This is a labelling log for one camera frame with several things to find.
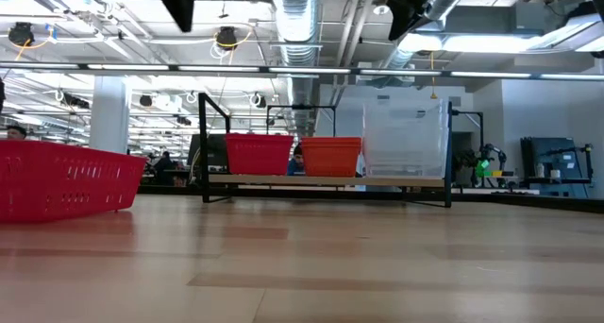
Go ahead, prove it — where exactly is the black wall panel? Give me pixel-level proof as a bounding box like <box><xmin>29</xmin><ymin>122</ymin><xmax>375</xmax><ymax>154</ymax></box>
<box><xmin>519</xmin><ymin>136</ymin><xmax>592</xmax><ymax>199</ymax></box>

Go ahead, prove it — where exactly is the black monitor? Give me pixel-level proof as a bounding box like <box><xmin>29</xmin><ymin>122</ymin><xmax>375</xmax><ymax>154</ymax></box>
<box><xmin>187</xmin><ymin>133</ymin><xmax>230</xmax><ymax>169</ymax></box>

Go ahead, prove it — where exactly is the black aluminium table frame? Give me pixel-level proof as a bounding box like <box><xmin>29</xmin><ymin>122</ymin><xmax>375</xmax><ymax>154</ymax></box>
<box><xmin>136</xmin><ymin>183</ymin><xmax>604</xmax><ymax>215</ymax></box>

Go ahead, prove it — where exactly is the white square column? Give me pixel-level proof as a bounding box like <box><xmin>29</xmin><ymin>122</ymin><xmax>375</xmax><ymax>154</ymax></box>
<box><xmin>88</xmin><ymin>75</ymin><xmax>133</xmax><ymax>155</ymax></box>

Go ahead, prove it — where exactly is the black ceiling cable reel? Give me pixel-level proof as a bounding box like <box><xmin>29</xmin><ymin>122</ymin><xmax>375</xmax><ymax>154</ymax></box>
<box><xmin>8</xmin><ymin>21</ymin><xmax>36</xmax><ymax>47</ymax></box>
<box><xmin>215</xmin><ymin>25</ymin><xmax>239</xmax><ymax>52</ymax></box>

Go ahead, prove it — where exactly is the long ceiling light bar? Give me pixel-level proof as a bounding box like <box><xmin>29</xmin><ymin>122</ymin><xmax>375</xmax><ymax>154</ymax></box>
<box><xmin>0</xmin><ymin>61</ymin><xmax>604</xmax><ymax>82</ymax></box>

